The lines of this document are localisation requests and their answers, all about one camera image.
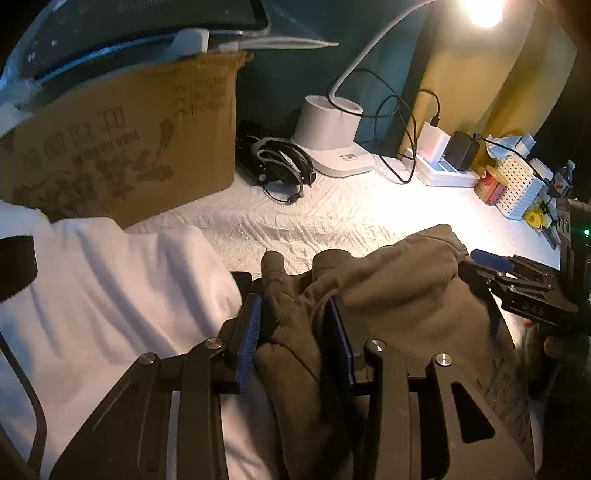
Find white desk lamp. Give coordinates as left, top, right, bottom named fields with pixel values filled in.
left=292, top=0, right=509, bottom=177

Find clear water bottle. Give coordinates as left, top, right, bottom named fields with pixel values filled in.
left=554, top=159, right=578, bottom=195

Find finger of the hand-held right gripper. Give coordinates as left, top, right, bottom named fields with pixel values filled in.
left=470, top=248, right=515, bottom=274
left=456, top=260, right=500, bottom=293

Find person's right hand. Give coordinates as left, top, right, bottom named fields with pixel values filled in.
left=543, top=335, right=591, bottom=371

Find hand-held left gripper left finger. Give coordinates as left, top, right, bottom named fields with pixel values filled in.
left=48, top=293, right=262, bottom=480

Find yellow curtain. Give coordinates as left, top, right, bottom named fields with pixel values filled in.
left=411, top=0, right=579, bottom=154

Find black charger plug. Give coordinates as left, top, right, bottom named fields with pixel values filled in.
left=445, top=130, right=481, bottom=172

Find dark brown t-shirt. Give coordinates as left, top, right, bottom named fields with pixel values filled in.
left=254, top=224, right=537, bottom=480

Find white perforated basket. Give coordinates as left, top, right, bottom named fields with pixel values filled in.
left=496, top=154, right=550, bottom=219

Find white folded garment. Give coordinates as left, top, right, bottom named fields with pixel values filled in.
left=0, top=200, right=288, bottom=480

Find black strap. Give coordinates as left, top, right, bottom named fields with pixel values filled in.
left=0, top=235, right=38, bottom=302

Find black charger cable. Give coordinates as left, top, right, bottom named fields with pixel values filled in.
left=328, top=69, right=442, bottom=184

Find cardboard box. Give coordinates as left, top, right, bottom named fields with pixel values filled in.
left=0, top=51, right=256, bottom=228

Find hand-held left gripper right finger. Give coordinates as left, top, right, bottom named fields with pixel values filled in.
left=325, top=295, right=539, bottom=480

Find white power strip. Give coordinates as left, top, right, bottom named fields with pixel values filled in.
left=401, top=148, right=481, bottom=188

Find black headphones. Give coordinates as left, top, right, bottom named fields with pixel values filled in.
left=236, top=119, right=318, bottom=205

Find white stylus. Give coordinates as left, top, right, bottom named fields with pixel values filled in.
left=221, top=39, right=341, bottom=51

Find red jar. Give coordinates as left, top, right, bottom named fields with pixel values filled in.
left=475, top=166, right=504, bottom=205

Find white charger plug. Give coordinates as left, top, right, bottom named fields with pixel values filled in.
left=416, top=124, right=451, bottom=165

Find thin black cord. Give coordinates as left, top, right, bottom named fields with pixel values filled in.
left=0, top=332, right=48, bottom=468

